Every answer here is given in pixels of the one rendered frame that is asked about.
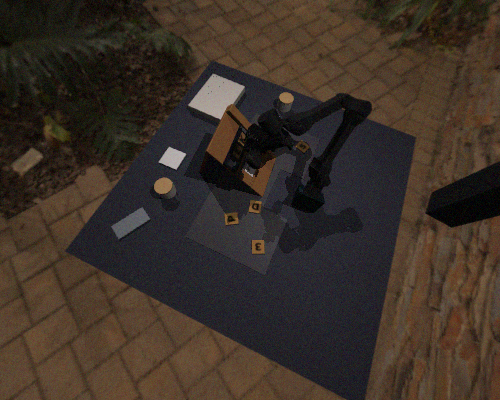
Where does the brown wooden board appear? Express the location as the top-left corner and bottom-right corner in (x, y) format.
(199, 104), (276, 197)

